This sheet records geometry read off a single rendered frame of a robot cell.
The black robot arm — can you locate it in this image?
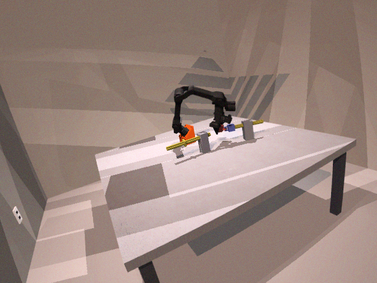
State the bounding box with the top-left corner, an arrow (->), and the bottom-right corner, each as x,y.
172,85 -> 236,137

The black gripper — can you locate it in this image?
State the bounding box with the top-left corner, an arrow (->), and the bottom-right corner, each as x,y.
209,111 -> 225,134

